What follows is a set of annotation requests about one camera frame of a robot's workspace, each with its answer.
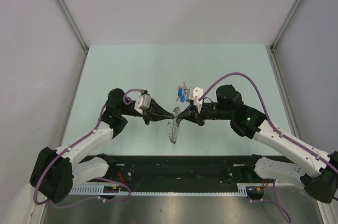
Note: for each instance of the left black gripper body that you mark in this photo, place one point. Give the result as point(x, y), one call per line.
point(146, 116)

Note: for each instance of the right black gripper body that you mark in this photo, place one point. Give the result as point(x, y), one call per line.
point(212, 111)

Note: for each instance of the metal disc with keyrings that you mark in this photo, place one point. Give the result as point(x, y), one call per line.
point(174, 125)

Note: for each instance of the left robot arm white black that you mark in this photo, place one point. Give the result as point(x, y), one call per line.
point(59, 170)

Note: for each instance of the silver key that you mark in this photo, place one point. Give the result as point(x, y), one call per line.
point(184, 87)

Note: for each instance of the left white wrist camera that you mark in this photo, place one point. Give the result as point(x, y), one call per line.
point(142, 103)

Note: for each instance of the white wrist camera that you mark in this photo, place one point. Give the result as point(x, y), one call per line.
point(142, 103)
point(194, 95)

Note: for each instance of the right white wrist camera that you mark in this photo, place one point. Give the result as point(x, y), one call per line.
point(194, 95)

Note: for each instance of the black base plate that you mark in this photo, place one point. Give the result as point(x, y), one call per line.
point(183, 174)

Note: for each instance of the white slotted cable duct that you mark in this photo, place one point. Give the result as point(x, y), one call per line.
point(107, 190)

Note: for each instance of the right aluminium frame post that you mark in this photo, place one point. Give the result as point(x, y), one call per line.
point(285, 25)

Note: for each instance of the aluminium frame post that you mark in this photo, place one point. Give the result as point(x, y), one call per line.
point(285, 25)
point(72, 24)

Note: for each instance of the left aluminium frame post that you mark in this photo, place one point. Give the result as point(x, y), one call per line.
point(72, 24)

